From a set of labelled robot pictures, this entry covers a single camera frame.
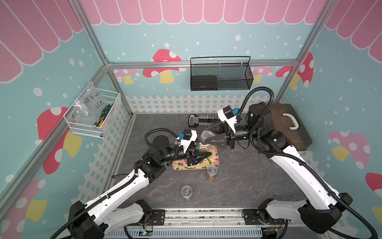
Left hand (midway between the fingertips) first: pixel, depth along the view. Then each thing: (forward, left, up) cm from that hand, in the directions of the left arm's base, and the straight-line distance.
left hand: (208, 151), depth 61 cm
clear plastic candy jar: (0, +3, +2) cm, 3 cm away
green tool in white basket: (+22, +50, +1) cm, 55 cm away
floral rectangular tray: (+13, -5, -33) cm, 36 cm away
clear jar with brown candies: (+3, -4, -26) cm, 27 cm away
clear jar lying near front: (-9, +10, -26) cm, 29 cm away
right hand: (+1, +1, +8) cm, 9 cm away
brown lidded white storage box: (+30, -49, -13) cm, 59 cm away
